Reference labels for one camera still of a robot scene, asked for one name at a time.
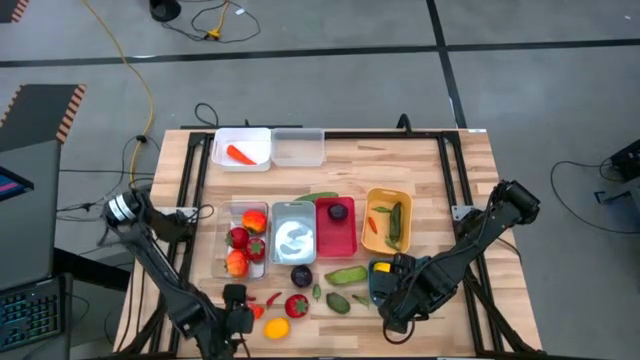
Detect yellow floor cable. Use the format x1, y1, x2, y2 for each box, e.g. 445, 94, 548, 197
81, 0, 155, 184

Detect black mat with striped edge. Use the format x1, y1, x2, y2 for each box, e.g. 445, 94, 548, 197
0, 0, 30, 24
0, 83, 87, 154

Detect clear plastic bin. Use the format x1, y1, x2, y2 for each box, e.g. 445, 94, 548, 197
210, 200, 271, 281

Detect pink plastic basket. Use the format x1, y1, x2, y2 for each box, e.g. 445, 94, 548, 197
314, 195, 359, 259

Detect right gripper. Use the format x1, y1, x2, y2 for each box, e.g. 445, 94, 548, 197
375, 253, 437, 332

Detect red tomato with green leaf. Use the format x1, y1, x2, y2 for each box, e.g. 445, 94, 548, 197
284, 293, 310, 320

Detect red round fruit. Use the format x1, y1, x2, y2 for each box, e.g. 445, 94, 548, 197
225, 226, 251, 250

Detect black backlit keyboard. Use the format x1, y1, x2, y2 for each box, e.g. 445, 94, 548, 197
0, 272, 74, 360

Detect black floor cable loop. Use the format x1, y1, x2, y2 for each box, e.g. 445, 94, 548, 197
162, 0, 262, 45

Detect frosted clear plastic basket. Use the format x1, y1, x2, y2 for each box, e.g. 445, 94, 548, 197
270, 127, 326, 168

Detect black cable bundle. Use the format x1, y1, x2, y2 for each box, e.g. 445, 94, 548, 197
54, 133, 162, 226

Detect yellow plastic basket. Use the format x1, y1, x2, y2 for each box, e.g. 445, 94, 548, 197
360, 186, 415, 256

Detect yellow orange round fruit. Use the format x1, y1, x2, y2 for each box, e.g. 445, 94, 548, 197
263, 316, 292, 341

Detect black floor equipment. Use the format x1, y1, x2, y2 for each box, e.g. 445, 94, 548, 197
593, 139, 640, 206

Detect black equipment cable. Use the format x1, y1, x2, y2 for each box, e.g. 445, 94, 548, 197
549, 158, 640, 235

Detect white plastic basket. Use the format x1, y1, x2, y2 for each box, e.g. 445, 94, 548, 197
210, 127, 274, 173

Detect green avocado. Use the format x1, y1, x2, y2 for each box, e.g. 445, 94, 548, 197
325, 292, 352, 316

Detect light green bumpy gourd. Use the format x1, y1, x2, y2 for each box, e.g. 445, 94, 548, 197
323, 265, 370, 287

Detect yellow power plug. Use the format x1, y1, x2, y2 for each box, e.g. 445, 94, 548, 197
204, 0, 232, 41

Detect red strawberry green leaves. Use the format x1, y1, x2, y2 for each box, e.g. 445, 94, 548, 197
244, 237, 267, 263

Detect long light green cucumber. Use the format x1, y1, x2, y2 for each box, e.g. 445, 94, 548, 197
293, 191, 340, 203

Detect thin black cable loop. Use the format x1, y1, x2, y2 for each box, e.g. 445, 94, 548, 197
193, 102, 221, 129

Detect black round stand base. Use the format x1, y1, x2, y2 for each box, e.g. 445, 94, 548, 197
148, 0, 182, 23

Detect black aluminium table frame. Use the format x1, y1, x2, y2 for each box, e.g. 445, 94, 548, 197
114, 129, 534, 359

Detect pale grey plastic basket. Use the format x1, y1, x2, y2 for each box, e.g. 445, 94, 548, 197
268, 200, 318, 266

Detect orange carrot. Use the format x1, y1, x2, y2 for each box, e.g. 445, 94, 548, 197
225, 144, 259, 167

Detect dark green cucumber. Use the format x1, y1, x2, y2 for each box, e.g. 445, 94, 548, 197
388, 201, 403, 245

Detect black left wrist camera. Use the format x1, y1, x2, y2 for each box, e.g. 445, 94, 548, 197
222, 284, 248, 306

